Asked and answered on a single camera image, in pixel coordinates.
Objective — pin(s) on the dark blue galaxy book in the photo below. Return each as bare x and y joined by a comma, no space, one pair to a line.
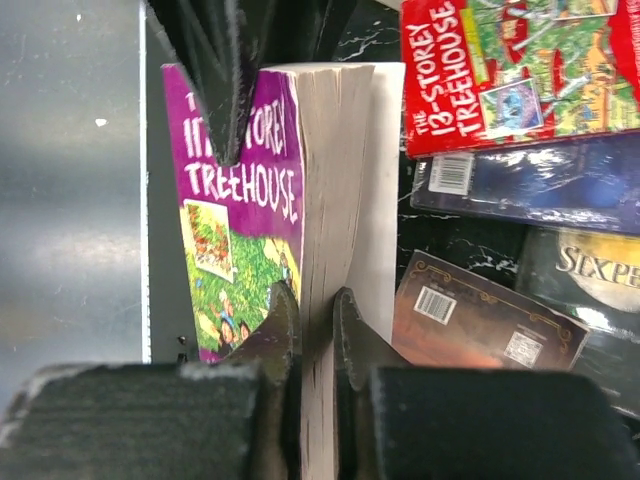
590,183

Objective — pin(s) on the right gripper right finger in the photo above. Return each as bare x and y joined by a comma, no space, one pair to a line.
398,421

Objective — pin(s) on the purple 117-storey treehouse book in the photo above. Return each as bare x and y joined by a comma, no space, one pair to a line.
311,202

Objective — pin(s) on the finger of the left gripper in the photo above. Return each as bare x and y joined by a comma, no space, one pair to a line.
222,44

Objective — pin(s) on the dark tale of cities book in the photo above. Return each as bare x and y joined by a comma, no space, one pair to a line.
446,316

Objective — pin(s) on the black moon and sixpence book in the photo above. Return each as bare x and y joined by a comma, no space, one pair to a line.
593,277

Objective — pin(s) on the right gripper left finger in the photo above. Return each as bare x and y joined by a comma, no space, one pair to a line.
229,420

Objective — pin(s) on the red 13-storey treehouse book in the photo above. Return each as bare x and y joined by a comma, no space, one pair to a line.
481,74

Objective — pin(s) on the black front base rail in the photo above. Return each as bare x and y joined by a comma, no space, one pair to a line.
173,336

